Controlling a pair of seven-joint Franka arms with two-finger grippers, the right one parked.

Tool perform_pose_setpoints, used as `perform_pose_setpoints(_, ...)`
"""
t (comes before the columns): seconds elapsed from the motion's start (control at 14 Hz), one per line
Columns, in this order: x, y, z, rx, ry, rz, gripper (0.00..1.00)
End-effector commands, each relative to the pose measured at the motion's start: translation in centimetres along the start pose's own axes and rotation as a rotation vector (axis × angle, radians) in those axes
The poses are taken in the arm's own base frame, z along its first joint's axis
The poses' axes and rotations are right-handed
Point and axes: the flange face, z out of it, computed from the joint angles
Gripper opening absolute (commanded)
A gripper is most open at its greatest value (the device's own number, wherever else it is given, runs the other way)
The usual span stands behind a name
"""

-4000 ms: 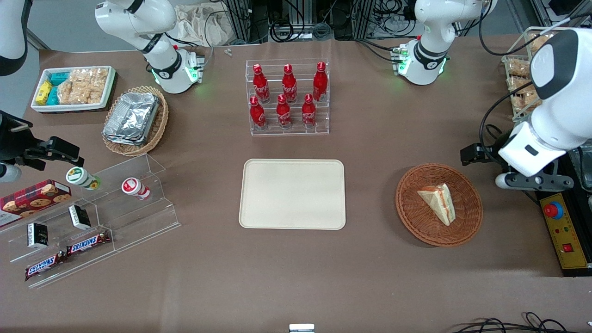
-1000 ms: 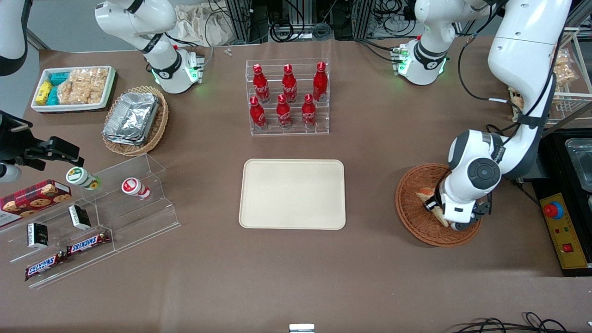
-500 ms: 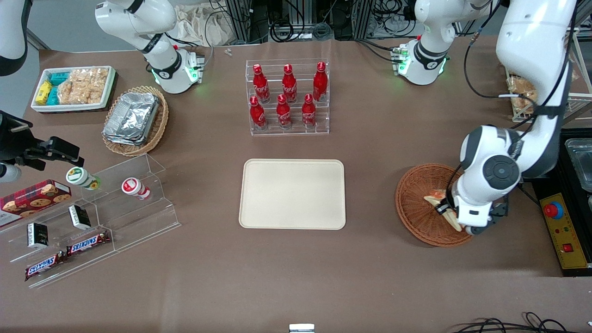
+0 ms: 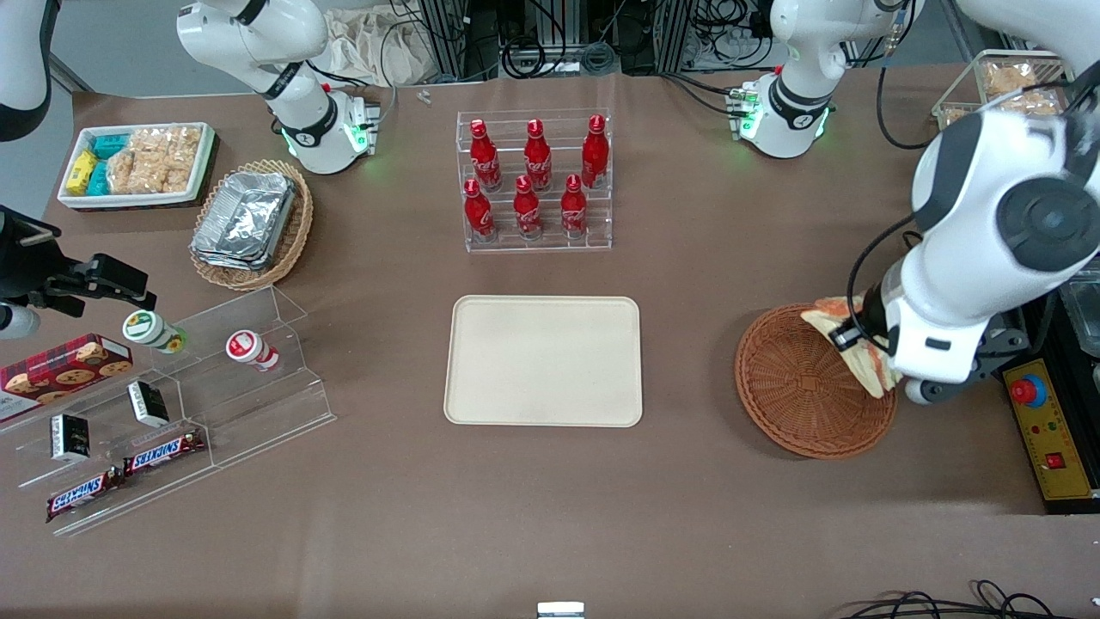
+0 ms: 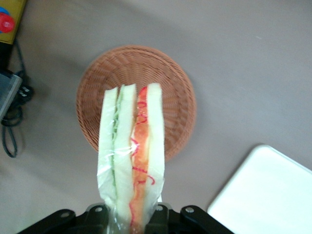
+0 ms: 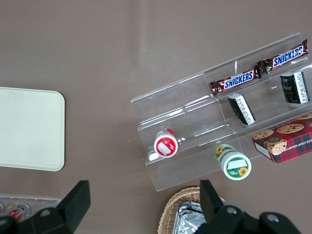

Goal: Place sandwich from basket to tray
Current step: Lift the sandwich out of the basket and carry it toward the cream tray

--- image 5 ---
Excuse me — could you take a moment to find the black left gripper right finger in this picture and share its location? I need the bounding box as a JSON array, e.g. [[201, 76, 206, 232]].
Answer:
[[145, 203, 236, 234]]

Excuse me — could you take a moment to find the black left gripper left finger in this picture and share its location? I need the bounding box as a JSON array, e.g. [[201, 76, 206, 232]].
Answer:
[[17, 204, 109, 234]]

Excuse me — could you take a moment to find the triangle sandwich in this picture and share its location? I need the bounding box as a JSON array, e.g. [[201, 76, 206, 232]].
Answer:
[[96, 82, 167, 234]]

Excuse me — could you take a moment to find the beige plastic tray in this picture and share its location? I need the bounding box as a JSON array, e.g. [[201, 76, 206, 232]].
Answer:
[[207, 144, 312, 234]]

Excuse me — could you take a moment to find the round brown wicker basket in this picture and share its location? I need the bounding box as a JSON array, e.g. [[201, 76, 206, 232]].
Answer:
[[75, 44, 197, 163]]

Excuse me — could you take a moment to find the grey metal device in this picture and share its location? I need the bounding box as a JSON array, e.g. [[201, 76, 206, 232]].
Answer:
[[0, 70, 23, 122]]

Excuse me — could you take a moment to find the yellow emergency stop box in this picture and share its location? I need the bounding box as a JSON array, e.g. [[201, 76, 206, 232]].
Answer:
[[0, 0, 28, 46]]

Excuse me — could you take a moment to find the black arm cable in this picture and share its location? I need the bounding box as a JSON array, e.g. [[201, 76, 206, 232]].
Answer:
[[1, 39, 34, 158]]

